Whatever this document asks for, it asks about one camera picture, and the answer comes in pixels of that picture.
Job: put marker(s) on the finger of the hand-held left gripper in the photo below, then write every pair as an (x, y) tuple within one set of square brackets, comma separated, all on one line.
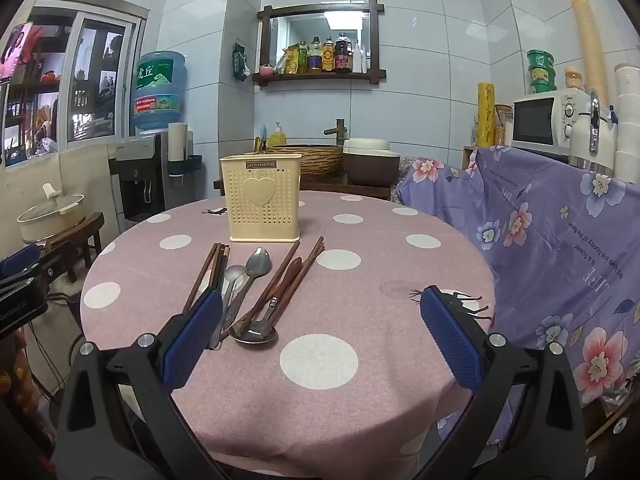
[(20, 260)]

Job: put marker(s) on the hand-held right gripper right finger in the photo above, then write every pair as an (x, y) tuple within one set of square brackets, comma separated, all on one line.
[(450, 345)]

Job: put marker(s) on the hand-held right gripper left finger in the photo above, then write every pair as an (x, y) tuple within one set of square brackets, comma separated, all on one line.
[(192, 340)]

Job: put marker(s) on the brown wooden chopstick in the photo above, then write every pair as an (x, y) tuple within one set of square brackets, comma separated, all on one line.
[(312, 260), (202, 275), (280, 270), (300, 270)]

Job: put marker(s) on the cream plastic utensil holder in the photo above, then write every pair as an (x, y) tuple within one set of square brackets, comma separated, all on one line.
[(260, 195)]

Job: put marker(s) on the cream pot with glass lid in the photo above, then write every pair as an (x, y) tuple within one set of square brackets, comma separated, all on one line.
[(50, 220)]

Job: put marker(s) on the dark wooden stool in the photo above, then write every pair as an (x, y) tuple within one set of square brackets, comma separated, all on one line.
[(85, 235)]

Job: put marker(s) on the large metal spoon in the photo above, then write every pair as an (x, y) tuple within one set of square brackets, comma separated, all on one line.
[(258, 262)]

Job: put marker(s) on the pink polka dot tablecloth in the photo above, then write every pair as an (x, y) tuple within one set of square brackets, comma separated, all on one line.
[(350, 310)]

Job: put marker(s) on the purple floral cloth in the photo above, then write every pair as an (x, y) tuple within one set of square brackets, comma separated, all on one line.
[(550, 260)]

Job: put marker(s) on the grey water dispenser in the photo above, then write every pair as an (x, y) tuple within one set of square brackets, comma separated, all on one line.
[(140, 180)]

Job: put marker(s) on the white cup stack in holder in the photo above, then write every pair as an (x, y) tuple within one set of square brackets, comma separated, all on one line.
[(177, 145)]

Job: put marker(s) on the brown and cream rice cooker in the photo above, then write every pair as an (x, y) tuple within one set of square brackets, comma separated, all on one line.
[(370, 165)]

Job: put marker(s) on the pink poster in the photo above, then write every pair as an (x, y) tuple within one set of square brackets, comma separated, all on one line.
[(15, 50)]

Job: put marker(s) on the woven basket basin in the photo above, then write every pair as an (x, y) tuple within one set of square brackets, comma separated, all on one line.
[(310, 160)]

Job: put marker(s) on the blue water jug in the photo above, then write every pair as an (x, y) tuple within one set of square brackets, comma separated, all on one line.
[(159, 90)]

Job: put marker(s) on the yellow soap pump bottle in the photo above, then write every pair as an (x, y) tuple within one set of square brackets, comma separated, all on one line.
[(277, 137)]

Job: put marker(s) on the glass storage jar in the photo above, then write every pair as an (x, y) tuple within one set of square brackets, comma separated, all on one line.
[(503, 127)]

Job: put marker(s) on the yellow roll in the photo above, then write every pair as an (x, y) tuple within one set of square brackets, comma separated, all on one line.
[(486, 115)]

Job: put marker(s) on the white microwave oven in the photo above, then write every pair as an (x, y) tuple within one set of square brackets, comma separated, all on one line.
[(535, 122)]

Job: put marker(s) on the bamboo faucet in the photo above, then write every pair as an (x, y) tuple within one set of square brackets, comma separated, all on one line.
[(337, 130)]

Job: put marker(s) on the small pink bowl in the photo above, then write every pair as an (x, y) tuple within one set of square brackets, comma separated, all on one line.
[(266, 69)]

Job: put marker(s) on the white paper cup stack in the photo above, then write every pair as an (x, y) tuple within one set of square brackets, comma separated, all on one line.
[(629, 125)]

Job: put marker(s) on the stack of green bowls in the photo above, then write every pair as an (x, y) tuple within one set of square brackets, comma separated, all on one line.
[(541, 72)]

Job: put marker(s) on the yellow green packet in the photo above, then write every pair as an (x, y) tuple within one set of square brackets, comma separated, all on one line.
[(292, 59)]

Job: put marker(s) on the white plastic bottle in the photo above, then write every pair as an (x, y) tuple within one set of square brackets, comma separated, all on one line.
[(359, 60)]

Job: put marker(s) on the dark sauce bottle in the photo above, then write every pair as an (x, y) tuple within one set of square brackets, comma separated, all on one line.
[(342, 55)]

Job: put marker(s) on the yellow label sauce bottle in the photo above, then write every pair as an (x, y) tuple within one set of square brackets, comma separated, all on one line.
[(328, 57)]

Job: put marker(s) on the tall yellow paper cup stack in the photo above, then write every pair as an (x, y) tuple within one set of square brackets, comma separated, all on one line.
[(587, 45)]

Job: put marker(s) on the wooden framed mirror shelf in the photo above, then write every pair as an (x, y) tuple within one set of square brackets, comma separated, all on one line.
[(320, 10)]

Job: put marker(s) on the window with white frame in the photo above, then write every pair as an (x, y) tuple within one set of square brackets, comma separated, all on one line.
[(95, 85)]

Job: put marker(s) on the green wall hanging packet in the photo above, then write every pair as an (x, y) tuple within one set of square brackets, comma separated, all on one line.
[(241, 62)]

